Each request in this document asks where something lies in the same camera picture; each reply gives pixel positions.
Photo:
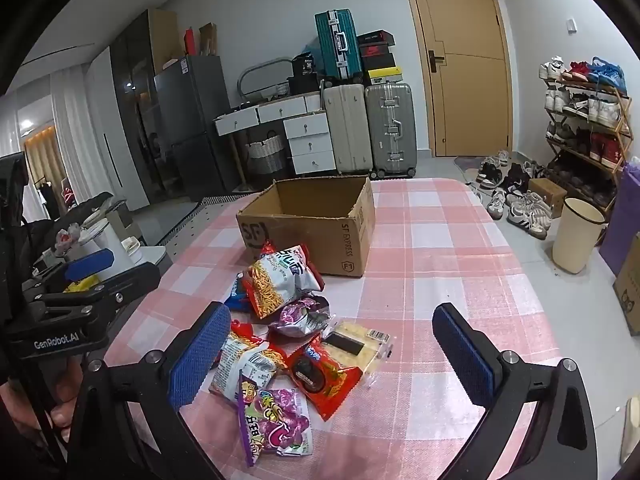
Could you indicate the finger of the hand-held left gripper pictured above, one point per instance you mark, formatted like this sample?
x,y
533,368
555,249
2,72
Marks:
x,y
92,262
125,285

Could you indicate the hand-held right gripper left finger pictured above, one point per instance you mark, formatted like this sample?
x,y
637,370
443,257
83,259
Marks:
x,y
200,355

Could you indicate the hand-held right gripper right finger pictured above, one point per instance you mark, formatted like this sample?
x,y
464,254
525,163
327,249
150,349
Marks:
x,y
465,355

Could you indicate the red white noodle crisps packet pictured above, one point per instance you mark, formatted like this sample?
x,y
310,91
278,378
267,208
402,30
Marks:
x,y
240,360

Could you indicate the blue cookie packet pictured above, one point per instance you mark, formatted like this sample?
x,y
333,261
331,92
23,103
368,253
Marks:
x,y
236,300

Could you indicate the purple candy packet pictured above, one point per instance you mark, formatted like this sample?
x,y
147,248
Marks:
x,y
272,420

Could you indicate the purple silver crisps packet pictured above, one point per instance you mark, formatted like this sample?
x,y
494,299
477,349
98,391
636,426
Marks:
x,y
297,317

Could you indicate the clear cracker packet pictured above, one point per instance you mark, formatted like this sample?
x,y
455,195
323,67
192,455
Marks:
x,y
360,340

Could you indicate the white blue noodle crisps packet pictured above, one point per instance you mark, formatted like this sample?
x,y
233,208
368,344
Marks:
x,y
280,280

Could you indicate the red cookie packet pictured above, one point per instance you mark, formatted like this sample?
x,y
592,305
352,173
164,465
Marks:
x,y
325,377

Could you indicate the brown cardboard box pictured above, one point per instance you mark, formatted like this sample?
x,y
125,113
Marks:
x,y
310,240

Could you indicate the person's left hand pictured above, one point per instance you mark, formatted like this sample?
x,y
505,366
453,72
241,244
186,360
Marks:
x,y
67,385

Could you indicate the white kitchen appliance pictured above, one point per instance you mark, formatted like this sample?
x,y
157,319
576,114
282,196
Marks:
x,y
107,247

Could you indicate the dark cloth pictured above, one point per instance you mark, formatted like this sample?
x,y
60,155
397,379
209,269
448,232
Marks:
x,y
80,212

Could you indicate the cream dotted floor rug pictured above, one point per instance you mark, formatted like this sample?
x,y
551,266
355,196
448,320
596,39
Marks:
x,y
200,225

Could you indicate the pink checked tablecloth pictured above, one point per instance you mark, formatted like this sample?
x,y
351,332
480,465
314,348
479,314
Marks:
x,y
440,260

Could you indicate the white sheer curtain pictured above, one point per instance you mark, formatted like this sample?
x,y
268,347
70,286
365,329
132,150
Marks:
x,y
70,135

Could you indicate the white tall cabinet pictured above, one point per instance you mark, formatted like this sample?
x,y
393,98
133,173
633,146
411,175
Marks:
x,y
100,120

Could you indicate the dark glass wardrobe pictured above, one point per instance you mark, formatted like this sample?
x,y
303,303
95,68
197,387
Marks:
x,y
135,110

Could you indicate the pile of scattered shoes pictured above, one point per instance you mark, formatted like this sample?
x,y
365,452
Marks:
x,y
530,210

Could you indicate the cream waste bin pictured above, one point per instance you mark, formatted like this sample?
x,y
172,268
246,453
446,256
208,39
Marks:
x,y
575,240

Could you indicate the dark grey refrigerator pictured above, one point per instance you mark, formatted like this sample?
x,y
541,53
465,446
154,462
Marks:
x,y
200,125

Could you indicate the small cardboard box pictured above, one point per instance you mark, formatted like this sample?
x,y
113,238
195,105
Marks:
x,y
547,195

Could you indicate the cream slipper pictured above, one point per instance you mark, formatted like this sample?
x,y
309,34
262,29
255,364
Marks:
x,y
631,425

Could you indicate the owl print cardboard box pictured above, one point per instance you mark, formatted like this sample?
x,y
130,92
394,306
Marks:
x,y
631,285

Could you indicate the grey door mat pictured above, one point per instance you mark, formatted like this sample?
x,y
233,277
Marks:
x,y
465,167

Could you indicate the woven laundry basket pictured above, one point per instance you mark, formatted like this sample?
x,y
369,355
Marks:
x,y
265,155

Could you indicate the purple bag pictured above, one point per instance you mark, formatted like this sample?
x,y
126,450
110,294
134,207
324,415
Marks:
x,y
625,210

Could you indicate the white drawer desk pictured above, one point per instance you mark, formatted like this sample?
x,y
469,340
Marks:
x,y
310,137

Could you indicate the silver suitcase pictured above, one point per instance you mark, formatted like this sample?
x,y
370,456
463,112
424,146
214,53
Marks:
x,y
390,130

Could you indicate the red paper bag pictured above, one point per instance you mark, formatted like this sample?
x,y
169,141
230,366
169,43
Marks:
x,y
190,42

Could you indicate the beige suitcase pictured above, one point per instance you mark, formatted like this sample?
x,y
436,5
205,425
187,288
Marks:
x,y
347,130

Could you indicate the wooden shoe rack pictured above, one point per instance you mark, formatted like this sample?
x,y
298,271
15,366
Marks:
x,y
621,150

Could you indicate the wooden door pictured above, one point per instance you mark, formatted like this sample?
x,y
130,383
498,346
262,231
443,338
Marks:
x,y
465,85

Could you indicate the shoe rack with shoes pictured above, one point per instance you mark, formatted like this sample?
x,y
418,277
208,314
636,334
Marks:
x,y
602,110

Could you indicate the black printed bag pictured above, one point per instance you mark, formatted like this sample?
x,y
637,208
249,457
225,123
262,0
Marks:
x,y
305,67

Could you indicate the black shoe box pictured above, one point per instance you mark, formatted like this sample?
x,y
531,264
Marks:
x,y
380,62

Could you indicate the teal suitcase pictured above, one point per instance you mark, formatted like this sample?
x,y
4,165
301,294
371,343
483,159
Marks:
x,y
332,45

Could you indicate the red shoe box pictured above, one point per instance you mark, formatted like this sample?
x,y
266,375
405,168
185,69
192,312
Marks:
x,y
375,50

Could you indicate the dark brown shoe box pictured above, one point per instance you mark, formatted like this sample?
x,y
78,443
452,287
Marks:
x,y
375,38

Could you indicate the grey arched metal frame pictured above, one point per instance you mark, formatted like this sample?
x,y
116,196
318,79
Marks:
x,y
260,64

